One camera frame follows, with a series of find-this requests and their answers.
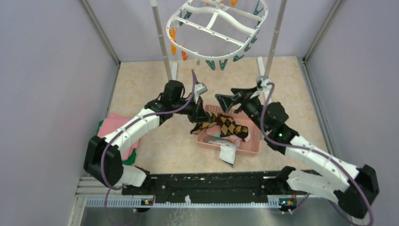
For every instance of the white drying rack stand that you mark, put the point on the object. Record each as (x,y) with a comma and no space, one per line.
(264,70)

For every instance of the green folded cloth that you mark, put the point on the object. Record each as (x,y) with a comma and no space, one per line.
(131,159)

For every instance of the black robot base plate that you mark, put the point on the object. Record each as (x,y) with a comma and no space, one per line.
(260,189)

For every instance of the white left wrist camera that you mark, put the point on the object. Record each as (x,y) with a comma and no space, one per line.
(199,89)

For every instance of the pink folded cloth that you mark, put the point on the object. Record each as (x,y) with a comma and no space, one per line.
(115,124)

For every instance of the brown argyle sock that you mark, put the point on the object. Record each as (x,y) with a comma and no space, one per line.
(205,124)
(228,127)

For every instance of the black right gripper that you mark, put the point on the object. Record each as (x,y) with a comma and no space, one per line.
(227,101)

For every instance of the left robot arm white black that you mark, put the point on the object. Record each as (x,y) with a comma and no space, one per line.
(103,158)

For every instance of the pink dotted sock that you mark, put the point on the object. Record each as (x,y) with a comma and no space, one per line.
(214,133)

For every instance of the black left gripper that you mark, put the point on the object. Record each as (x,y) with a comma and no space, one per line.
(198,114)

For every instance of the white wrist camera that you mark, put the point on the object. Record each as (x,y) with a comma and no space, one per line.
(263,84)
(199,89)

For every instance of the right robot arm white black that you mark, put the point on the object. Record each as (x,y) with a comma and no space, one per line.
(351,187)

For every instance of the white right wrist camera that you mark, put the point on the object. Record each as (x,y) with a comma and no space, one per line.
(263,84)

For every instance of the white black striped sock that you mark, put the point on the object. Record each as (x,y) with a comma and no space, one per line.
(227,150)

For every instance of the pink plastic basket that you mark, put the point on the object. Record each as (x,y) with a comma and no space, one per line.
(250,148)

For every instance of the white oval clip hanger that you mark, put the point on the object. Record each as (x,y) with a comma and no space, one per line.
(215,30)

